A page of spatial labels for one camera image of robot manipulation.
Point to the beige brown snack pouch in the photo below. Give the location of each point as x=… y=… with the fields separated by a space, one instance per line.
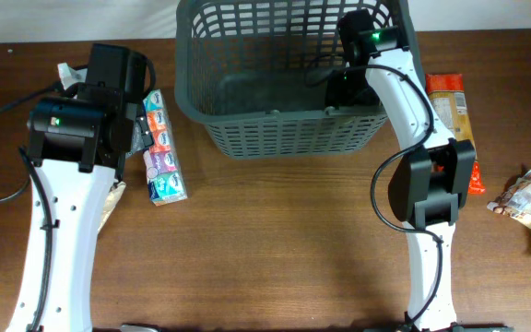
x=114 y=196

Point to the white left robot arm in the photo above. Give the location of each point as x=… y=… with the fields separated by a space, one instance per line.
x=78 y=143

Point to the grey plastic lattice basket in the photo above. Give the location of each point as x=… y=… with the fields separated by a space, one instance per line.
x=266 y=78

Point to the colourful Kleenex tissue multipack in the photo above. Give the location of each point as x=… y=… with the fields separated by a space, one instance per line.
x=164 y=176

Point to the orange spaghetti pasta packet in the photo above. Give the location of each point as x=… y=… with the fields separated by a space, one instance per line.
x=447 y=96

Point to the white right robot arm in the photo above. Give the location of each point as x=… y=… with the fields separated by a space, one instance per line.
x=433 y=168

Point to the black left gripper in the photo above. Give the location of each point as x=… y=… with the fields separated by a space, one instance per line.
x=144 y=134

